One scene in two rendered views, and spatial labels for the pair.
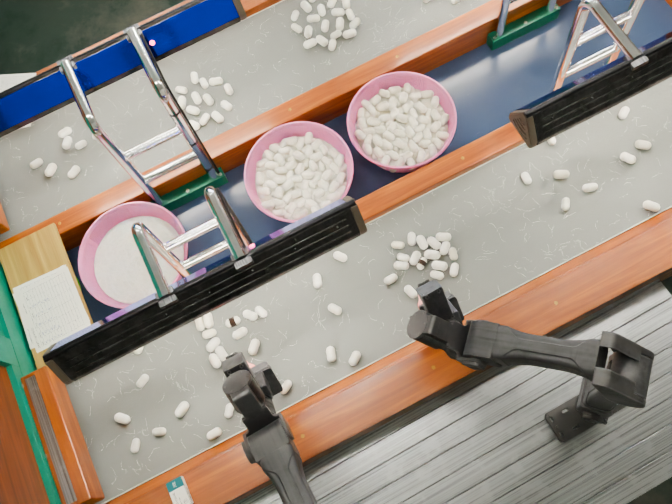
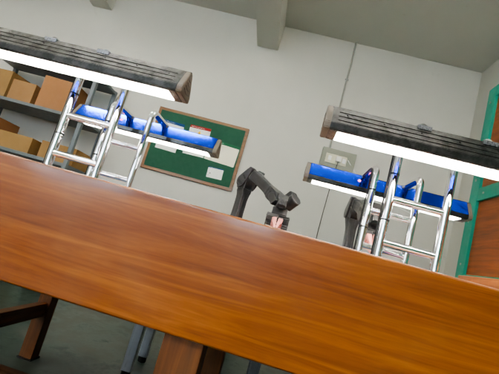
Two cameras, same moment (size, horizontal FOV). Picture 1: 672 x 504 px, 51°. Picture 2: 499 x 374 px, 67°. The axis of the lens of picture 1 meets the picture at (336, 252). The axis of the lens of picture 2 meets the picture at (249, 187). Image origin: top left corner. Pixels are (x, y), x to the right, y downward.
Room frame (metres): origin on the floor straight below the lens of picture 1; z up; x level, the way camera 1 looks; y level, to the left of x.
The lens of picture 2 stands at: (1.92, 0.16, 0.72)
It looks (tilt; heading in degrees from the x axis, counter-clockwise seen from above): 9 degrees up; 196
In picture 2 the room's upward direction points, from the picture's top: 16 degrees clockwise
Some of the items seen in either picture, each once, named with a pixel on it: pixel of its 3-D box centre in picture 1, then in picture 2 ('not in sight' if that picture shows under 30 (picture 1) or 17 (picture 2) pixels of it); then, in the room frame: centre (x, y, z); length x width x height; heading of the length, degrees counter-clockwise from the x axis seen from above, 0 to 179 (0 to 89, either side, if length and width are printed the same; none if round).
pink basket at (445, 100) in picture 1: (401, 128); not in sight; (0.82, -0.25, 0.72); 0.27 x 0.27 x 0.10
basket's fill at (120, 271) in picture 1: (141, 261); not in sight; (0.69, 0.46, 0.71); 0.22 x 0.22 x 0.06
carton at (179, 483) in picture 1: (179, 493); not in sight; (0.13, 0.46, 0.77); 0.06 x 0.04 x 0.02; 10
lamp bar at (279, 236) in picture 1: (206, 284); (385, 191); (0.45, 0.24, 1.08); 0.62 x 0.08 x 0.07; 100
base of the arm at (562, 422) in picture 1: (595, 404); not in sight; (0.06, -0.43, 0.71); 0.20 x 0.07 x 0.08; 102
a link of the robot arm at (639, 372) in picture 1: (610, 387); (239, 206); (0.07, -0.41, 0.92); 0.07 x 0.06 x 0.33; 146
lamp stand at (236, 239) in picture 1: (217, 274); (379, 234); (0.53, 0.25, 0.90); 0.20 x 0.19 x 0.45; 100
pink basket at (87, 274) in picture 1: (139, 259); not in sight; (0.69, 0.46, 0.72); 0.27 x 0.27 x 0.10
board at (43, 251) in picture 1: (47, 295); not in sight; (0.65, 0.68, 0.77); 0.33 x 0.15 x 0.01; 10
